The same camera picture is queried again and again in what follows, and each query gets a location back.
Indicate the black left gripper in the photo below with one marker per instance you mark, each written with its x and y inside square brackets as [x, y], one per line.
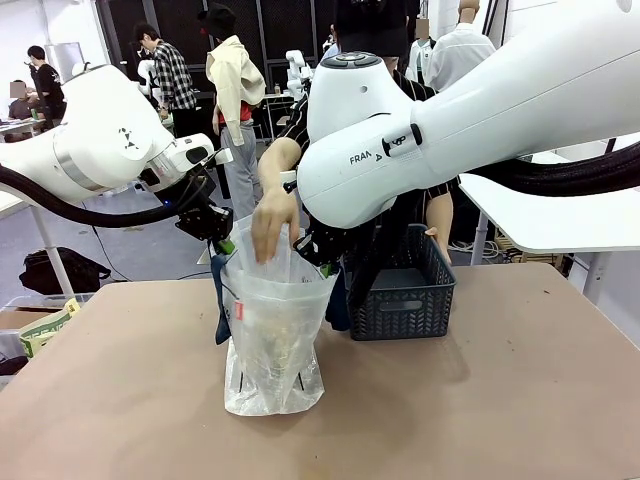
[205, 220]

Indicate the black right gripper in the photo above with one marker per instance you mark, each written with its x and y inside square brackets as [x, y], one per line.
[332, 240]

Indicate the dark grey plastic basket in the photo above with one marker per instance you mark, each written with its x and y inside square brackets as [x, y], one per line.
[405, 295]

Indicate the person's left forearm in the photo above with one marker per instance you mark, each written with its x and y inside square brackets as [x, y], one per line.
[439, 212]

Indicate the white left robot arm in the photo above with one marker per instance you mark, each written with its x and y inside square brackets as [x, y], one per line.
[105, 135]

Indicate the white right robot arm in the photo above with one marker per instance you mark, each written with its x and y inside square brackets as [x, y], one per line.
[450, 110]

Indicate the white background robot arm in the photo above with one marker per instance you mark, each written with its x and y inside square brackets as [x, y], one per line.
[297, 75]

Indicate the person's right forearm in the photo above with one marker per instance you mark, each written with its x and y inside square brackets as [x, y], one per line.
[277, 165]

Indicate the black duffel bag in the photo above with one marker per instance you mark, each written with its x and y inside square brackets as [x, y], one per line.
[60, 270]

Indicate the green white paper bag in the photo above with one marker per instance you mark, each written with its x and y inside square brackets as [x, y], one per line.
[42, 330]

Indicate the person's right hand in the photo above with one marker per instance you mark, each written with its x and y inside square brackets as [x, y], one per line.
[272, 225]

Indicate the person's left hand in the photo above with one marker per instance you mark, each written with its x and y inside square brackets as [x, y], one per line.
[440, 242]

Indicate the red label packet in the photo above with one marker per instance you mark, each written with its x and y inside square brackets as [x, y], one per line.
[240, 310]

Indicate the person in striped shirt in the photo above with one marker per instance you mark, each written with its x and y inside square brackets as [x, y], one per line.
[300, 122]

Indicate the man in plaid shirt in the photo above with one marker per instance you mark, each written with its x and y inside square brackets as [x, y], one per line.
[172, 80]

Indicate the brown cardboard box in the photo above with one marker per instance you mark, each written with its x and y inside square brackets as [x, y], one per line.
[15, 317]

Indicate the person in white green top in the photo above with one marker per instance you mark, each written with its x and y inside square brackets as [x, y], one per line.
[419, 55]

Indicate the man in black t-shirt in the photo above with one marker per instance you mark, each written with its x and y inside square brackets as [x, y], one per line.
[47, 85]

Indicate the white table with white legs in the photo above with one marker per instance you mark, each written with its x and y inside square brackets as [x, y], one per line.
[560, 215]

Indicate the seated person in dark shirt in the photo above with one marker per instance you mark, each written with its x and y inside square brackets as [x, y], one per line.
[22, 102]

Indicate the person in white shirt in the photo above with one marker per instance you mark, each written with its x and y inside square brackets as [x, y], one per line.
[462, 55]

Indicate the white table with thin post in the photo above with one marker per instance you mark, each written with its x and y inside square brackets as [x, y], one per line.
[45, 235]

